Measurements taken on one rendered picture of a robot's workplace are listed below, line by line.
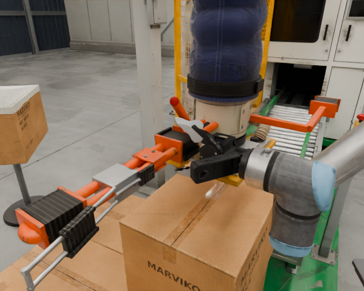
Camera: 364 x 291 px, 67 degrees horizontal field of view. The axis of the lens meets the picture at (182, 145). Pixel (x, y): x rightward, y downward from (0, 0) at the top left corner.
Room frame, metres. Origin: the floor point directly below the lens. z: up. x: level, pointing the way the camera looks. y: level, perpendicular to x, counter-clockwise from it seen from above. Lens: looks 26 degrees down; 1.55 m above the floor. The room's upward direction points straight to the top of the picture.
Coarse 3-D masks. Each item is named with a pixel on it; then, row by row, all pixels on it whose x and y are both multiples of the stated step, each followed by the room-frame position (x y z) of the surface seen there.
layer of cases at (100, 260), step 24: (96, 216) 1.20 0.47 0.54; (120, 216) 1.20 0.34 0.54; (96, 240) 1.02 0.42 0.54; (120, 240) 1.02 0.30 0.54; (24, 264) 0.88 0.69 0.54; (48, 264) 0.88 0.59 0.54; (72, 264) 0.88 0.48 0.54; (96, 264) 0.88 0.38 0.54; (120, 264) 0.88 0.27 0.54; (0, 288) 0.76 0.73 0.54; (24, 288) 0.76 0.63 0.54; (48, 288) 0.76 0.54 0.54; (72, 288) 0.76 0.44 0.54; (96, 288) 0.76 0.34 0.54; (120, 288) 0.76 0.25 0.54
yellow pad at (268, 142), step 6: (246, 138) 0.93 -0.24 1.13; (252, 138) 0.86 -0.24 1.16; (270, 138) 0.93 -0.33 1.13; (264, 144) 0.86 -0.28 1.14; (270, 144) 0.88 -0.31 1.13; (234, 174) 0.67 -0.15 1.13; (222, 180) 0.67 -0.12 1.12; (228, 180) 0.66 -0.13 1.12; (234, 180) 0.65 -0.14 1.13; (240, 180) 0.66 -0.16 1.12
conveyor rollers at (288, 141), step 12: (276, 108) 3.11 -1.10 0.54; (288, 108) 3.12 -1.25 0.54; (288, 120) 2.70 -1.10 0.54; (300, 120) 2.72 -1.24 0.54; (276, 132) 2.40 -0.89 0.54; (288, 132) 2.37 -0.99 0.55; (300, 132) 2.39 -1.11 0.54; (312, 132) 2.37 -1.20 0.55; (276, 144) 2.14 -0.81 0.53; (288, 144) 2.11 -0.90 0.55; (300, 144) 2.13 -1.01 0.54
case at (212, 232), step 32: (160, 192) 0.85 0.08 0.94; (192, 192) 0.85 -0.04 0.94; (224, 192) 0.85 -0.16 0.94; (256, 192) 0.85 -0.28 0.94; (128, 224) 0.68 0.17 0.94; (160, 224) 0.68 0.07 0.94; (192, 224) 0.68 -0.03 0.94; (224, 224) 0.68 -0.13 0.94; (256, 224) 0.68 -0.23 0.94; (128, 256) 0.68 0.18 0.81; (160, 256) 0.61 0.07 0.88; (192, 256) 0.55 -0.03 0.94; (224, 256) 0.55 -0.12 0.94; (256, 256) 0.66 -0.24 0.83; (128, 288) 0.69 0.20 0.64; (160, 288) 0.61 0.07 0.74; (192, 288) 0.55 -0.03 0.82; (224, 288) 0.50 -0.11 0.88; (256, 288) 0.74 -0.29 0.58
